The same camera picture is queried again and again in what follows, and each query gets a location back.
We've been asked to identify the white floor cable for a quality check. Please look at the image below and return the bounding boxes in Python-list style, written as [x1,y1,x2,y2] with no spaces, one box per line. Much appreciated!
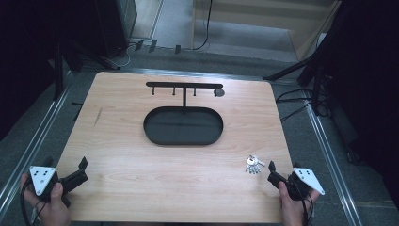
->
[118,45,132,69]

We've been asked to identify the person's right hand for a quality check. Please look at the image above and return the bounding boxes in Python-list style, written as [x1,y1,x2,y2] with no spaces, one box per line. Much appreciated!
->
[278,181,321,226]

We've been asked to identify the aluminium floor rail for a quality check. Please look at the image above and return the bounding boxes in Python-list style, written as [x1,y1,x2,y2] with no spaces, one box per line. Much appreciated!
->
[0,70,76,218]
[302,90,365,226]

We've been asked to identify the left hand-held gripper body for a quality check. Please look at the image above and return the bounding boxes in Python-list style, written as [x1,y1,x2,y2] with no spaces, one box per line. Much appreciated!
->
[28,165,89,209]

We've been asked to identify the person's left hand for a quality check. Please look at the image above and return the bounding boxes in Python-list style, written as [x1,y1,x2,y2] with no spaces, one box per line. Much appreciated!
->
[20,173,72,226]

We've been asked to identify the black cabinet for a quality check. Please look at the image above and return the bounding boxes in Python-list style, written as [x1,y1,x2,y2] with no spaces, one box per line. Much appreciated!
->
[92,0,138,59]

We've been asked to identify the black key rack with tray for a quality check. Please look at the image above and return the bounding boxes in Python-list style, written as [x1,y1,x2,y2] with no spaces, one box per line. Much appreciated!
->
[142,81,225,147]

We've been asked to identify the black hanging cable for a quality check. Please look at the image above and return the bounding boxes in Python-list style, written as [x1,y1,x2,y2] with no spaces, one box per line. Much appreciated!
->
[192,0,215,52]

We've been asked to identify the black metal stand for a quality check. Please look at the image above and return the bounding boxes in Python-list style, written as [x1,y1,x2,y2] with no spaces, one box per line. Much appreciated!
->
[51,40,121,102]

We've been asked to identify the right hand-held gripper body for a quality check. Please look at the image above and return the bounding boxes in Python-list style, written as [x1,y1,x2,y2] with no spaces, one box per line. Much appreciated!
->
[266,167,326,202]

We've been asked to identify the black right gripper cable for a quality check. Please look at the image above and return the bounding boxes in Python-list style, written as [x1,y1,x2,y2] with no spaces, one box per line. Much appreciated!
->
[299,187,315,226]

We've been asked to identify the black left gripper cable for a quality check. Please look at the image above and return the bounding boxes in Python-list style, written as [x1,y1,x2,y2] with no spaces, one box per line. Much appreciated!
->
[20,187,45,226]

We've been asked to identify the silver bunch of keys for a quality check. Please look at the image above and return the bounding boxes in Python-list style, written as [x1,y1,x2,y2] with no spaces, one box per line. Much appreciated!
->
[245,153,266,175]

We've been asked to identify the black tripod stand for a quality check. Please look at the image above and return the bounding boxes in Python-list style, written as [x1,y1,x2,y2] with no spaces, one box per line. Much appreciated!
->
[263,31,333,117]

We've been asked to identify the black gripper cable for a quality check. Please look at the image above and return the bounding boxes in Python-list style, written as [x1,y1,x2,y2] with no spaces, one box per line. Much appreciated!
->
[299,187,315,226]
[20,187,45,226]

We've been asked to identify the black floor cables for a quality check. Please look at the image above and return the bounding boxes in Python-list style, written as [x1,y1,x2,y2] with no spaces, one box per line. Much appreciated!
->
[275,89,331,124]

